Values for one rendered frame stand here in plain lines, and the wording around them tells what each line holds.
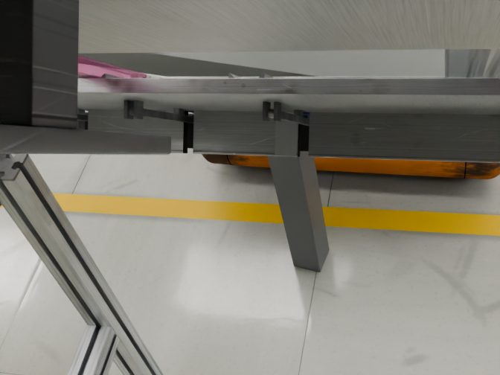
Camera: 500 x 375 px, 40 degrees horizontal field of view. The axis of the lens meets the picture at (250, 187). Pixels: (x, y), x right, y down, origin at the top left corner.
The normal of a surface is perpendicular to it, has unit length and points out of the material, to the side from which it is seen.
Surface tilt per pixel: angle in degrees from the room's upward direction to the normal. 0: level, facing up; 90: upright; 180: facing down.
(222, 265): 0
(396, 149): 43
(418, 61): 0
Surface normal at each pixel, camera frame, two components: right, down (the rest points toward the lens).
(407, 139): -0.27, 0.04
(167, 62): -0.39, 0.74
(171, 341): -0.18, -0.64
